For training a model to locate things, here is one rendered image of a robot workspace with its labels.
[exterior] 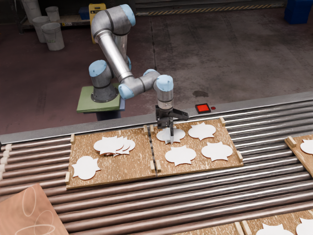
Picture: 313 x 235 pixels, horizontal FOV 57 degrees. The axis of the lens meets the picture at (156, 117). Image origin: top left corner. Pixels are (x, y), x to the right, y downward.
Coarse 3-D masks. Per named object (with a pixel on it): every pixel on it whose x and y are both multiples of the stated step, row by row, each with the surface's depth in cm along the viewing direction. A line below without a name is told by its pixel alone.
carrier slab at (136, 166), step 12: (108, 132) 157; (120, 132) 157; (132, 132) 157; (84, 144) 151; (144, 144) 149; (72, 156) 144; (96, 156) 144; (108, 156) 143; (120, 156) 143; (132, 156) 142; (144, 156) 142; (72, 168) 138; (108, 168) 137; (120, 168) 137; (132, 168) 136; (144, 168) 136; (72, 180) 132; (96, 180) 131; (108, 180) 131; (120, 180) 131
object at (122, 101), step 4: (120, 100) 193; (124, 100) 193; (120, 104) 189; (124, 104) 189; (120, 108) 186; (124, 108) 186; (84, 112) 186; (88, 112) 186; (92, 112) 186; (96, 112) 186; (100, 112) 186; (104, 112) 193; (108, 112) 193; (112, 112) 194; (116, 112) 197; (120, 112) 205; (96, 116) 201; (100, 116) 196; (104, 116) 195; (108, 116) 195; (112, 116) 196; (116, 116) 199; (120, 116) 204; (100, 120) 199
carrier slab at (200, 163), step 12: (216, 120) 161; (156, 132) 156; (216, 132) 153; (156, 144) 148; (168, 144) 148; (180, 144) 148; (192, 144) 147; (204, 144) 147; (228, 144) 146; (156, 156) 142; (156, 168) 136; (168, 168) 135; (180, 168) 135; (192, 168) 135; (204, 168) 134; (216, 168) 135
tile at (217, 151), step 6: (210, 144) 145; (216, 144) 145; (222, 144) 145; (204, 150) 142; (210, 150) 142; (216, 150) 142; (222, 150) 142; (228, 150) 141; (204, 156) 139; (210, 156) 139; (216, 156) 139; (222, 156) 138; (228, 156) 139
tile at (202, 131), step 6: (192, 126) 157; (198, 126) 156; (204, 126) 156; (210, 126) 156; (192, 132) 153; (198, 132) 153; (204, 132) 152; (210, 132) 152; (198, 138) 150; (204, 138) 150
